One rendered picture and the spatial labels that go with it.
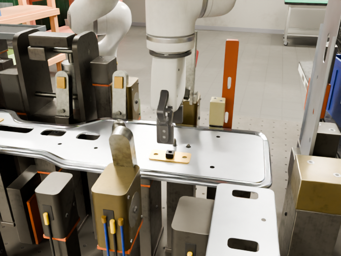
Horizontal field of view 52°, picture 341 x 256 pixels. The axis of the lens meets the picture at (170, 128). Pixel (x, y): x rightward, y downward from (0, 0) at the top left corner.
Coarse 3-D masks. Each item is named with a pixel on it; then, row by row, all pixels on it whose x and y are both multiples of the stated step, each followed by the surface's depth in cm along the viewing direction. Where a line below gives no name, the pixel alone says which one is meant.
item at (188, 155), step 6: (156, 150) 74; (162, 150) 74; (168, 150) 72; (174, 150) 72; (150, 156) 71; (156, 156) 71; (162, 156) 71; (168, 156) 71; (174, 156) 71; (180, 156) 71; (186, 156) 71; (174, 162) 70; (180, 162) 70; (186, 162) 69
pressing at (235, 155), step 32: (32, 128) 84; (64, 128) 84; (96, 128) 84; (128, 128) 84; (192, 128) 83; (224, 128) 83; (64, 160) 71; (96, 160) 71; (192, 160) 71; (224, 160) 71; (256, 160) 71
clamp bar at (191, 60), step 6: (192, 54) 81; (186, 60) 83; (192, 60) 82; (186, 66) 84; (192, 66) 82; (186, 72) 84; (192, 72) 83; (186, 78) 84; (192, 78) 83; (186, 84) 85; (192, 84) 84; (192, 90) 84; (192, 96) 84; (192, 102) 85
